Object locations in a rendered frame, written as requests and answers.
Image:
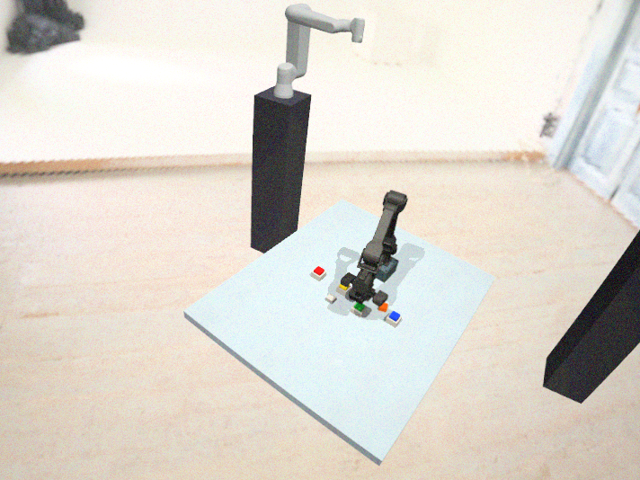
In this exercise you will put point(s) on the yellow button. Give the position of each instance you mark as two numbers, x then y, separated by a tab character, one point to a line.
343	290

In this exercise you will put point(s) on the green button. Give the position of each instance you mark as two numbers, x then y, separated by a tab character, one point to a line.
358	309

